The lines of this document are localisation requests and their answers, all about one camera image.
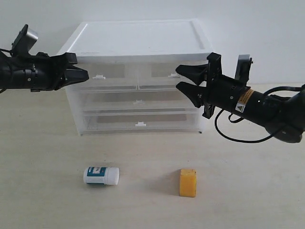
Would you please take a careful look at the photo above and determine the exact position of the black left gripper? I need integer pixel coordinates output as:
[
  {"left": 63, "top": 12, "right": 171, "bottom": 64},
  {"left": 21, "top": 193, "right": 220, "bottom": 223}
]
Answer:
[{"left": 29, "top": 52, "right": 89, "bottom": 92}]

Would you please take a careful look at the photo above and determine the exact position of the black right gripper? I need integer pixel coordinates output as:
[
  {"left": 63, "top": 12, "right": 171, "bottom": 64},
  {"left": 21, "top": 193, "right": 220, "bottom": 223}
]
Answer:
[{"left": 176, "top": 52, "right": 249, "bottom": 119}]

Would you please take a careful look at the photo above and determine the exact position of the yellow rectangular block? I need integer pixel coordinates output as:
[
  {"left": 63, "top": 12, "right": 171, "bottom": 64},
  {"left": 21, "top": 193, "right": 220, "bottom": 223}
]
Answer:
[{"left": 179, "top": 169, "right": 197, "bottom": 198}]

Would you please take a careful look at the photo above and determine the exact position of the white medicine bottle teal label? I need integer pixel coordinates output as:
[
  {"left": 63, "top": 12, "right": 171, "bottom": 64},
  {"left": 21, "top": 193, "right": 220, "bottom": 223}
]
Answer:
[{"left": 83, "top": 166, "right": 120, "bottom": 186}]

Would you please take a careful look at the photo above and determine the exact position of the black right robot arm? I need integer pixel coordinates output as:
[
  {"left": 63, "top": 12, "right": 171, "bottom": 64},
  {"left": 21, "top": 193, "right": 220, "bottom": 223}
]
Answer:
[{"left": 176, "top": 52, "right": 305, "bottom": 144}]

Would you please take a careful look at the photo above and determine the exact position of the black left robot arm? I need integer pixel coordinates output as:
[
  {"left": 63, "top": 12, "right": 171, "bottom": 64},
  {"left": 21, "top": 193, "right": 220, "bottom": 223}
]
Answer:
[{"left": 0, "top": 52, "right": 89, "bottom": 92}]

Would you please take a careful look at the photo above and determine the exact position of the clear bottom wide drawer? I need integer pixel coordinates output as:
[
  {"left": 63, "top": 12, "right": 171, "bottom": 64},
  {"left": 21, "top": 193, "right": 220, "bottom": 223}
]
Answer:
[{"left": 84, "top": 111, "right": 203, "bottom": 132}]

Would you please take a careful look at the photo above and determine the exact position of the clear wide drawer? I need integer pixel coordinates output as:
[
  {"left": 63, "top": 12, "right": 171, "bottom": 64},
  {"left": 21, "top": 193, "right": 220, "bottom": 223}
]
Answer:
[
  {"left": 78, "top": 90, "right": 195, "bottom": 111},
  {"left": 84, "top": 111, "right": 203, "bottom": 132}
]

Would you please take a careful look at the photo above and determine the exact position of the clear middle wide drawer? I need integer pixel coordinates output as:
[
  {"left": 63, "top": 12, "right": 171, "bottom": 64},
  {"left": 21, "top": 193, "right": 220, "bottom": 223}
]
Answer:
[{"left": 78, "top": 90, "right": 195, "bottom": 111}]

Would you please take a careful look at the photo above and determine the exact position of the white plastic drawer cabinet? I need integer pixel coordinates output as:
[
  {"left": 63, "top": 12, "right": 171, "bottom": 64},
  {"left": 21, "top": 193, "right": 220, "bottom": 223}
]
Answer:
[{"left": 59, "top": 19, "right": 212, "bottom": 135}]

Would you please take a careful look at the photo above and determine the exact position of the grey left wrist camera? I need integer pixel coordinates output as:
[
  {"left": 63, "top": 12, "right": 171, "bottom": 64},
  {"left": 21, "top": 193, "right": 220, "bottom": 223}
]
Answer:
[{"left": 11, "top": 24, "right": 38, "bottom": 57}]

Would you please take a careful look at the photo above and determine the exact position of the black right camera cable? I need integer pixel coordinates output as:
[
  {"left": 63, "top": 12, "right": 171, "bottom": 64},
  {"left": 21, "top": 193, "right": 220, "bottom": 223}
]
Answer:
[{"left": 214, "top": 86, "right": 301, "bottom": 144}]

